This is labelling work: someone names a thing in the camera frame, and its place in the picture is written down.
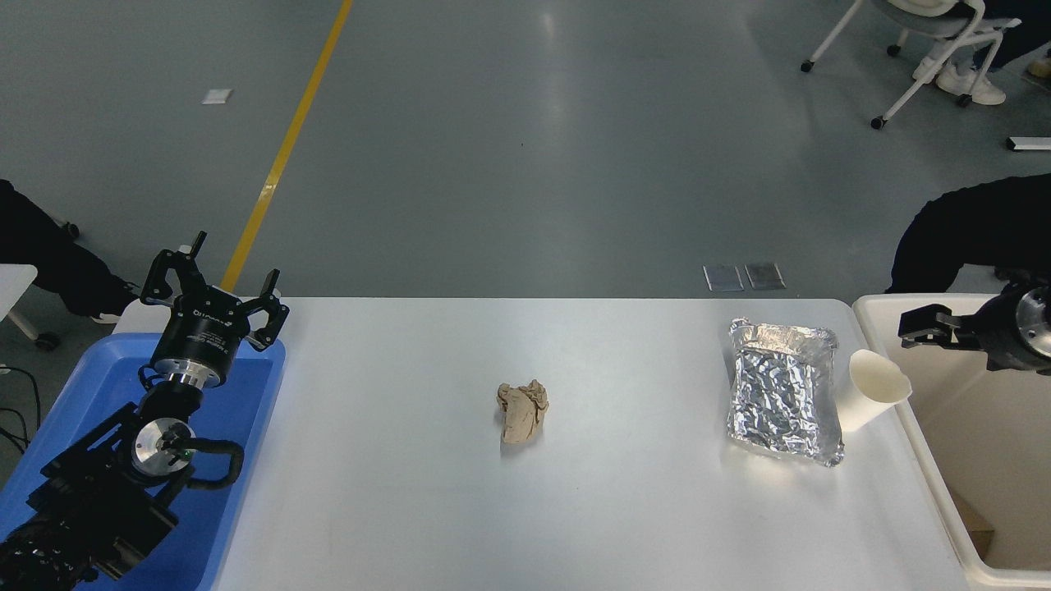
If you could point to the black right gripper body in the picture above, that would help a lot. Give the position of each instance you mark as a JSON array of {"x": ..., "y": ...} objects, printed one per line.
[{"x": 1002, "y": 328}]

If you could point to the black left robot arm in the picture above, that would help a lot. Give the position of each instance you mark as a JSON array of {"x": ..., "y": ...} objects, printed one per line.
[{"x": 90, "y": 501}]

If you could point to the crumpled tan paper ball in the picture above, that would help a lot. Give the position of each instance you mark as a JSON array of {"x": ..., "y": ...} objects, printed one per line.
[{"x": 522, "y": 412}]

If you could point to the silver foil tray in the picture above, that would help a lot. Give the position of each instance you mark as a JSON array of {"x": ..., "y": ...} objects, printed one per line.
[{"x": 780, "y": 394}]

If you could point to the grey floor plate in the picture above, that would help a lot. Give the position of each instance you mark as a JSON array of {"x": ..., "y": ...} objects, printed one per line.
[
  {"x": 765, "y": 277},
  {"x": 724, "y": 279}
]

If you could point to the white side table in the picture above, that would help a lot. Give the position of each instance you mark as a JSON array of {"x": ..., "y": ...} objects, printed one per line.
[{"x": 15, "y": 287}]

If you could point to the blue plastic tray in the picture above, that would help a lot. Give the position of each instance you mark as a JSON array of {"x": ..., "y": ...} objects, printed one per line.
[{"x": 246, "y": 394}]

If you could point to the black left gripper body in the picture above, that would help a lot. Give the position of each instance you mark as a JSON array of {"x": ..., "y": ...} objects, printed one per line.
[{"x": 201, "y": 328}]

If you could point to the white wheeled chair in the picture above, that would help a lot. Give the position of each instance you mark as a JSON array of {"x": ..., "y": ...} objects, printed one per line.
[{"x": 936, "y": 20}]

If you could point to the large pale bin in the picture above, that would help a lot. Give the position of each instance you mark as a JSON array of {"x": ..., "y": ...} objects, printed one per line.
[{"x": 985, "y": 443}]

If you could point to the white paper cup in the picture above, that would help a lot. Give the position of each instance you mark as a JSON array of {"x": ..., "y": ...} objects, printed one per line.
[{"x": 870, "y": 394}]

